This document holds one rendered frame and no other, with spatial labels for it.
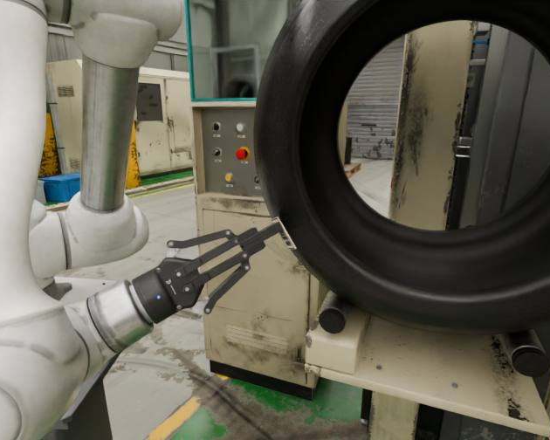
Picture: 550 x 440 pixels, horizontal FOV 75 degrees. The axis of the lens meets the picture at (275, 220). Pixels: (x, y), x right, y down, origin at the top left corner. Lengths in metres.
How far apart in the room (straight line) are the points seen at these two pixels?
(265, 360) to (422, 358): 1.06
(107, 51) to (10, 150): 0.29
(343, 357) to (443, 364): 0.19
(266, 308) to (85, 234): 0.84
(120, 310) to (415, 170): 0.68
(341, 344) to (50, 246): 0.72
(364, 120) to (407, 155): 9.33
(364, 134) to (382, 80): 1.40
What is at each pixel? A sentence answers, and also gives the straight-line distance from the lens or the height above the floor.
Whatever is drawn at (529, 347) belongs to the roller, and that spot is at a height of 0.92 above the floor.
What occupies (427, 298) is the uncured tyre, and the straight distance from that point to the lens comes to 0.56.
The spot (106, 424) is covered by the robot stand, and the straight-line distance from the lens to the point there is 1.41.
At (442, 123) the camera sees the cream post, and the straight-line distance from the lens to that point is 0.89.
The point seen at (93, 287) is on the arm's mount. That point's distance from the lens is 1.16.
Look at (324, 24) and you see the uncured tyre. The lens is 0.53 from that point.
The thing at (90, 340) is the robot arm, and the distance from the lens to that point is 0.53.
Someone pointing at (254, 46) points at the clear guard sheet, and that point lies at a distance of 1.41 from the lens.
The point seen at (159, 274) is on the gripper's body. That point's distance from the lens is 0.56.
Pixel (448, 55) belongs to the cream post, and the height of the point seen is 1.35.
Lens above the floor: 1.23
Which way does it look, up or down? 17 degrees down
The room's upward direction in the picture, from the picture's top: straight up
